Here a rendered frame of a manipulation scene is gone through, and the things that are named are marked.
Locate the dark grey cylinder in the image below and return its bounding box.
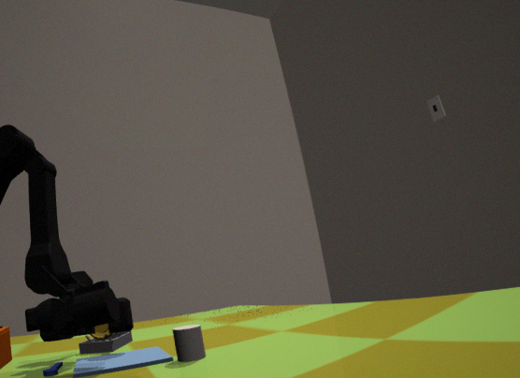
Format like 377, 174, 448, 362
172, 325, 206, 362

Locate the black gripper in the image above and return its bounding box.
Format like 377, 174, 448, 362
39, 297, 134, 342

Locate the light blue flat mat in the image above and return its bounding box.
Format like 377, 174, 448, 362
73, 346, 174, 378

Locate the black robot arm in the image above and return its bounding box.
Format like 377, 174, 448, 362
0, 124, 120, 335

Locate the yellow round plate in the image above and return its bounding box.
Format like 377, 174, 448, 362
90, 324, 113, 340

